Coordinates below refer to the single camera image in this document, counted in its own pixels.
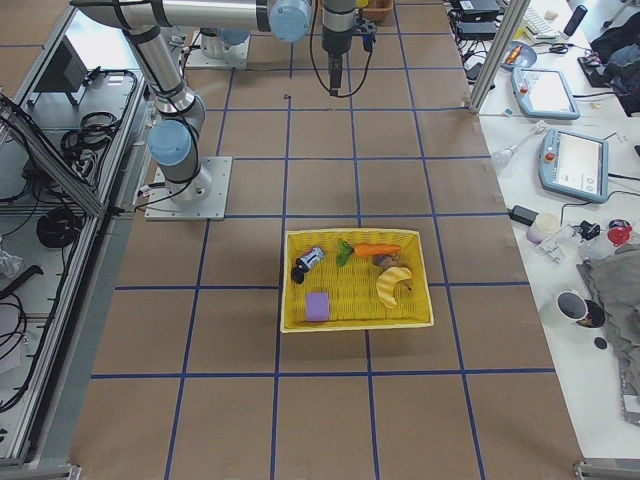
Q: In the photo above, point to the teach pendant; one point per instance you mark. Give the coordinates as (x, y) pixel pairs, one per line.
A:
(543, 93)
(575, 165)

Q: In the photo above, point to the grey cloth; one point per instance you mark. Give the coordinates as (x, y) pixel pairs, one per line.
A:
(613, 283)

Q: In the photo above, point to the black power adapter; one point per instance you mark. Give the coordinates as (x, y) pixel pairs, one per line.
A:
(522, 215)

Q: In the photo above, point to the purple sponge block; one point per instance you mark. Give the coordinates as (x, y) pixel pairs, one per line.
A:
(317, 307)

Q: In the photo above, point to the teach pendant near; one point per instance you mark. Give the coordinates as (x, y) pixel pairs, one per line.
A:
(575, 165)

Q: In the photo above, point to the soda can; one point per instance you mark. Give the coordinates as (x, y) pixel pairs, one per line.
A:
(305, 263)

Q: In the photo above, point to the teach pendant far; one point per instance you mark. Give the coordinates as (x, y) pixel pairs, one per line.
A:
(543, 93)

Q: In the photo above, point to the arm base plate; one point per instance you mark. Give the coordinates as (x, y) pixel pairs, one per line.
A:
(235, 58)
(204, 199)

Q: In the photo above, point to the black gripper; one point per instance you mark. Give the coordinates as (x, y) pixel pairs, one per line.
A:
(335, 44)

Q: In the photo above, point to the toy croissant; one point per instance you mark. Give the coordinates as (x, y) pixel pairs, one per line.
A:
(386, 284)

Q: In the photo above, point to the light bulb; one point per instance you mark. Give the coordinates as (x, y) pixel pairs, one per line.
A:
(501, 159)

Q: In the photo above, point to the brass cylinder tool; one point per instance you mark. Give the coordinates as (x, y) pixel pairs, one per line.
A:
(513, 55)

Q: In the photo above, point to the aluminium frame post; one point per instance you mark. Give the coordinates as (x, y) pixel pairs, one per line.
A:
(511, 21)

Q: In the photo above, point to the blue plate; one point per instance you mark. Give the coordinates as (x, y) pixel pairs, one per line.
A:
(527, 58)

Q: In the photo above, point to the brown wicker basket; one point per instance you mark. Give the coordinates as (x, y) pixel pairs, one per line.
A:
(377, 10)

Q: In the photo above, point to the brown toy animal figure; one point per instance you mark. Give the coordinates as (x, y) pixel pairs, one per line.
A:
(385, 261)

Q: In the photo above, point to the white mug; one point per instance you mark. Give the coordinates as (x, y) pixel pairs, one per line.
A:
(570, 308)

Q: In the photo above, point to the toy carrot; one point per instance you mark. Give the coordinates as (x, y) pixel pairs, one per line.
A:
(361, 250)

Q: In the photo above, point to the yellow plastic basket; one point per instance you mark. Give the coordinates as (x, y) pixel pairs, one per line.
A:
(354, 303)

